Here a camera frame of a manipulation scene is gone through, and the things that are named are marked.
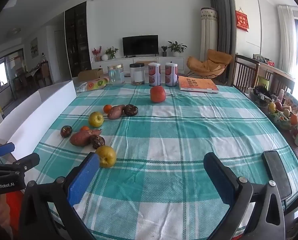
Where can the brownish yellow apple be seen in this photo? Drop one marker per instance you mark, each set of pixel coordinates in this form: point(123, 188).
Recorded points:
point(105, 156)

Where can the small dark potted plant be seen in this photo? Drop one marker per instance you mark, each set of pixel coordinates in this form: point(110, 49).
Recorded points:
point(164, 51)

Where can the white sheer curtain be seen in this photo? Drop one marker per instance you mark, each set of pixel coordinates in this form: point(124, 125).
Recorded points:
point(287, 35)

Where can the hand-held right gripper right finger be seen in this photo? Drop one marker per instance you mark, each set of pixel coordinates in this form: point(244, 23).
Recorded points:
point(219, 180)

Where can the large leafy potted plant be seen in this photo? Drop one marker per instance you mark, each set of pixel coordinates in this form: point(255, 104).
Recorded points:
point(176, 48)

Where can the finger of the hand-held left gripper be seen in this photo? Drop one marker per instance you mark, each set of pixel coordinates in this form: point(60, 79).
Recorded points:
point(26, 164)
point(4, 150)

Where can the clear jar black lid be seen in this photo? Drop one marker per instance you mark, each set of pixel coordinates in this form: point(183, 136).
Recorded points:
point(137, 75)

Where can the fruit print snack bag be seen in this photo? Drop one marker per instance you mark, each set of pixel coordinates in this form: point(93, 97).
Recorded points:
point(95, 84)

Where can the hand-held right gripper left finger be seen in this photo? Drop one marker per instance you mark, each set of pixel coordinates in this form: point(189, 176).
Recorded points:
point(83, 178)

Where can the grey curtain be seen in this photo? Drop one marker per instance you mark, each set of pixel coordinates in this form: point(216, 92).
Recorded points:
point(222, 17)

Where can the wooden slat chair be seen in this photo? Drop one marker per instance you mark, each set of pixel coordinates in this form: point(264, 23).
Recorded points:
point(244, 73)
point(279, 81)

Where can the white foam board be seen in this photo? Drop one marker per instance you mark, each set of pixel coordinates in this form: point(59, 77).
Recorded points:
point(34, 111)

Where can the small green potted plant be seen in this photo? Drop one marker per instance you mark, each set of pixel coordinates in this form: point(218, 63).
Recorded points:
point(111, 52)

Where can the white television cabinet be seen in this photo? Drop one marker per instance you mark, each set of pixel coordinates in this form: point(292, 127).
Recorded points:
point(139, 60)

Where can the black smartphone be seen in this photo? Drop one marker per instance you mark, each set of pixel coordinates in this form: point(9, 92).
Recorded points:
point(276, 175)

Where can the clear jar gold lid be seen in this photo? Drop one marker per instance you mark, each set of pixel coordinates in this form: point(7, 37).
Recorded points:
point(115, 76)

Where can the large orange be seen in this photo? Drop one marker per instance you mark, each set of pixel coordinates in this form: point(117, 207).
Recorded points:
point(158, 94)

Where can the right orange-white carton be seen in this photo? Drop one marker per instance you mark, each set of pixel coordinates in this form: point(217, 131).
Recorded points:
point(171, 75)

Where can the sweet potato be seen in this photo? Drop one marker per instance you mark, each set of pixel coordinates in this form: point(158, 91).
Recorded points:
point(81, 138)
point(115, 112)

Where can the teal checked tablecloth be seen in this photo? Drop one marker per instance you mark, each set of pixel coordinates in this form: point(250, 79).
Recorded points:
point(164, 135)

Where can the flat screen television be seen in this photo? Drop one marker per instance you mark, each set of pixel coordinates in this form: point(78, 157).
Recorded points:
point(140, 45)

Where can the green plastic stool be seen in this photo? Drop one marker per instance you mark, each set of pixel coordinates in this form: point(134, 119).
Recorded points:
point(263, 82)

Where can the round ceiling lamp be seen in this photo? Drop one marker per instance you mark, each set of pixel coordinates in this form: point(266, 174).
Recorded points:
point(15, 31)

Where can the orange lounge chair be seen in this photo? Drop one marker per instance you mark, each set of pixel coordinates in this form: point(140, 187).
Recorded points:
point(209, 63)

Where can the white round vase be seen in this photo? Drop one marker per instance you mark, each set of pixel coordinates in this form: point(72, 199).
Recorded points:
point(104, 57)

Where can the dark glass cabinet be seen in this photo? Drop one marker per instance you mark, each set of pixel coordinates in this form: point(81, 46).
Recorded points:
point(75, 37)

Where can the orange cover book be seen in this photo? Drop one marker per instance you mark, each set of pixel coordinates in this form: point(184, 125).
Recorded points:
point(196, 84)

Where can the cardboard box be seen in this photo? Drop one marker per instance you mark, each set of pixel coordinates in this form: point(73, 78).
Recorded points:
point(89, 75)

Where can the red wall hanging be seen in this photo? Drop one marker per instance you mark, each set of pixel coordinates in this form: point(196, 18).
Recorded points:
point(242, 21)

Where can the framed wall painting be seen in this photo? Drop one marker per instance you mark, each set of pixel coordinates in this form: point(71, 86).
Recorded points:
point(34, 47)

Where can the small mandarin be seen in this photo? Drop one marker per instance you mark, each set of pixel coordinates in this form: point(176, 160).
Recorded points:
point(85, 128)
point(107, 108)

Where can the covered standing air conditioner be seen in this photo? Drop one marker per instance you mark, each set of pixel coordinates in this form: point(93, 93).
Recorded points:
point(209, 32)

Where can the yellow green apple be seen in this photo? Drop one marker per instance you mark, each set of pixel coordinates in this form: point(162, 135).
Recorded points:
point(96, 119)

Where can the red label tin can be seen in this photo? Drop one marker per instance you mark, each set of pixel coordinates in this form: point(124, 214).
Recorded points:
point(154, 75)

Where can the red flower plant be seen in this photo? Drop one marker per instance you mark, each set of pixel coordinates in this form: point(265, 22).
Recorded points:
point(97, 52)

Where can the dark wrinkled passion fruit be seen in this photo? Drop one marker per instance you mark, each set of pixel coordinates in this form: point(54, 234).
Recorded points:
point(97, 141)
point(66, 131)
point(131, 110)

